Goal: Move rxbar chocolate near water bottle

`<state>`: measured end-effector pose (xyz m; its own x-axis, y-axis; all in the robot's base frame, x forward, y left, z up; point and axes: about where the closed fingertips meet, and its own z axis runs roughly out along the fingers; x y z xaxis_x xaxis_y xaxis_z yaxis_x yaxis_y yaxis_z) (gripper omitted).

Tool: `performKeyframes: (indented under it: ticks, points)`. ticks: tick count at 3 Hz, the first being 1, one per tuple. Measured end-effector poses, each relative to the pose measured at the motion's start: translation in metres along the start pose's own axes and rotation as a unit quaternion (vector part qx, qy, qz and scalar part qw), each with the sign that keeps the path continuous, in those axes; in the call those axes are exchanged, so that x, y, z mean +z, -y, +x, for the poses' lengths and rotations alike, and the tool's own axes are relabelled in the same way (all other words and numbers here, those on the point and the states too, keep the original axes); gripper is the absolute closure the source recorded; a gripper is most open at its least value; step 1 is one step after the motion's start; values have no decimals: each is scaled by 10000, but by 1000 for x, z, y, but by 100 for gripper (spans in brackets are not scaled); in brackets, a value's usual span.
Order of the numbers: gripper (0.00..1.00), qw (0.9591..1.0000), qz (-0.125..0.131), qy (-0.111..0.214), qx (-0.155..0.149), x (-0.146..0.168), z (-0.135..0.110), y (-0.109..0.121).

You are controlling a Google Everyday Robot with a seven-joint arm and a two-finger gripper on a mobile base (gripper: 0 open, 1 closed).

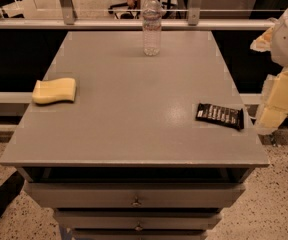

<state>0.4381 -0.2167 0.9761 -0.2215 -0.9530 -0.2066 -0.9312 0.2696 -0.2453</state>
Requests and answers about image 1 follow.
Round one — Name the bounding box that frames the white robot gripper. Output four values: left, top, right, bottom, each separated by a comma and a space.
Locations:
250, 8, 288, 135

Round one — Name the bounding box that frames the black rxbar chocolate wrapper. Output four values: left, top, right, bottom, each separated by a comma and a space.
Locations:
196, 103, 244, 130

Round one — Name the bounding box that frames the clear plastic water bottle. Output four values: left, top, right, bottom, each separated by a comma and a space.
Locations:
142, 0, 162, 56

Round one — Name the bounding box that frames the middle grey drawer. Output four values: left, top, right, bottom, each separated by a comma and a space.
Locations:
55, 210, 222, 230

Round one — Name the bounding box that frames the metal railing with glass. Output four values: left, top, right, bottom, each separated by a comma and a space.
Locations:
0, 0, 288, 30

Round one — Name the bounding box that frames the black office chair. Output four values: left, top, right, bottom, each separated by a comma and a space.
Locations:
107, 0, 178, 20

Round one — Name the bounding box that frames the grey drawer cabinet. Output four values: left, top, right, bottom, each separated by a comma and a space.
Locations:
0, 30, 271, 240

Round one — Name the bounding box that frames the yellow sponge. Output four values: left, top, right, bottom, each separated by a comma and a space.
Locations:
32, 78, 76, 104

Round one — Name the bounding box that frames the bottom grey drawer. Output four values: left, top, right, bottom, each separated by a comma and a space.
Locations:
73, 230, 207, 240

